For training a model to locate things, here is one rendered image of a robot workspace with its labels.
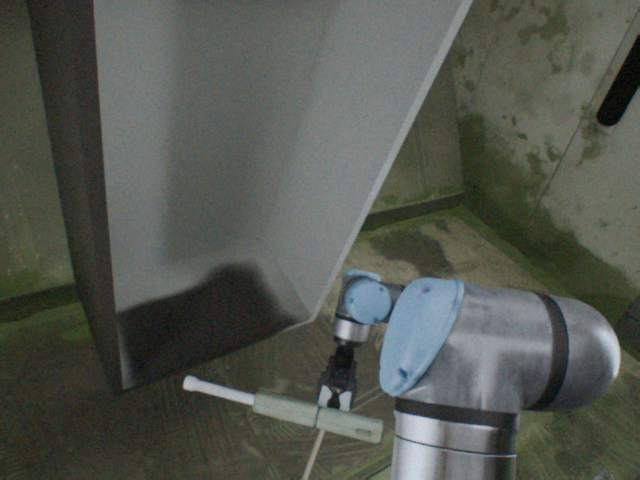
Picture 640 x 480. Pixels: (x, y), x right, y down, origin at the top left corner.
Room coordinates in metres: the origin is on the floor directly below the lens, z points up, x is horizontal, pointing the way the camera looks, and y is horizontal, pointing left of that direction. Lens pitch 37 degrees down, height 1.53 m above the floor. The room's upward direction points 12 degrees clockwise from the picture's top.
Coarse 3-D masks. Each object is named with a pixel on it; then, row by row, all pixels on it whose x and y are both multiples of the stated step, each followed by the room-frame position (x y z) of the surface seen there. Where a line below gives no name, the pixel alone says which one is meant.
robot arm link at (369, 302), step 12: (348, 288) 0.77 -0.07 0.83; (360, 288) 0.73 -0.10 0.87; (372, 288) 0.73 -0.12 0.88; (384, 288) 0.74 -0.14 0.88; (396, 288) 0.76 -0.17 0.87; (348, 300) 0.72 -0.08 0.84; (360, 300) 0.71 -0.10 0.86; (372, 300) 0.72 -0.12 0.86; (384, 300) 0.72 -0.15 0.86; (396, 300) 0.73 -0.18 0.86; (348, 312) 0.72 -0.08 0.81; (360, 312) 0.70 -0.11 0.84; (372, 312) 0.70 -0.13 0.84; (384, 312) 0.70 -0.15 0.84
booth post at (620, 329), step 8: (632, 304) 1.73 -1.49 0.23; (632, 312) 1.71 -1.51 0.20; (624, 320) 1.72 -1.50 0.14; (632, 320) 1.70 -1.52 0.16; (616, 328) 1.72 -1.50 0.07; (624, 328) 1.70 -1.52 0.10; (632, 328) 1.68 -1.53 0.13; (616, 336) 1.70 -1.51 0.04; (624, 336) 1.68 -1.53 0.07; (632, 336) 1.66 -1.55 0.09; (624, 344) 1.66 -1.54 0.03; (632, 344) 1.64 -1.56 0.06; (632, 352) 1.63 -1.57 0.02
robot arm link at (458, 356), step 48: (432, 288) 0.33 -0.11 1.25; (480, 288) 0.34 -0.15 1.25; (432, 336) 0.28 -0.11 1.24; (480, 336) 0.29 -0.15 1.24; (528, 336) 0.30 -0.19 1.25; (384, 384) 0.28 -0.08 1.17; (432, 384) 0.26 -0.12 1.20; (480, 384) 0.26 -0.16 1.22; (528, 384) 0.27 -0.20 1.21; (432, 432) 0.23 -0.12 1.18; (480, 432) 0.23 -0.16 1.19
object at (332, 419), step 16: (192, 384) 0.64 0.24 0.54; (208, 384) 0.65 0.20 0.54; (240, 400) 0.63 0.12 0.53; (256, 400) 0.63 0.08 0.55; (272, 400) 0.63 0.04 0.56; (288, 400) 0.64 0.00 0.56; (304, 400) 0.66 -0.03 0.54; (336, 400) 0.72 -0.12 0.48; (272, 416) 0.61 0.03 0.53; (288, 416) 0.61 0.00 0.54; (304, 416) 0.62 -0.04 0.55; (320, 416) 0.62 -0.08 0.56; (336, 416) 0.62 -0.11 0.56; (352, 416) 0.63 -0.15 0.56; (336, 432) 0.60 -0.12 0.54; (352, 432) 0.60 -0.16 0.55; (368, 432) 0.60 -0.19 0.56
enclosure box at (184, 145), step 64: (64, 0) 0.47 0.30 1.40; (128, 0) 0.85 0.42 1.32; (192, 0) 0.93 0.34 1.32; (256, 0) 1.01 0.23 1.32; (320, 0) 1.12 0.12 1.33; (384, 0) 1.01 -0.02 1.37; (448, 0) 0.89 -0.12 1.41; (64, 64) 0.52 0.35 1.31; (128, 64) 0.87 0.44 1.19; (192, 64) 0.95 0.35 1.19; (256, 64) 1.05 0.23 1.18; (320, 64) 1.14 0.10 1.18; (384, 64) 0.98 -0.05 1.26; (64, 128) 0.59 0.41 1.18; (128, 128) 0.89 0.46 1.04; (192, 128) 0.99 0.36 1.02; (256, 128) 1.11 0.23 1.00; (320, 128) 1.11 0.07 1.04; (384, 128) 0.94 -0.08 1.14; (64, 192) 0.72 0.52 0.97; (128, 192) 0.91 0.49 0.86; (192, 192) 1.03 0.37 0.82; (256, 192) 1.17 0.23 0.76; (320, 192) 1.07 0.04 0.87; (128, 256) 0.95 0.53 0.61; (192, 256) 1.09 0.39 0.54; (256, 256) 1.18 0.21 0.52; (320, 256) 1.03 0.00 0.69; (128, 320) 0.82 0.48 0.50; (192, 320) 0.88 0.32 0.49; (256, 320) 0.94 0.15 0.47; (128, 384) 0.65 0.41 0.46
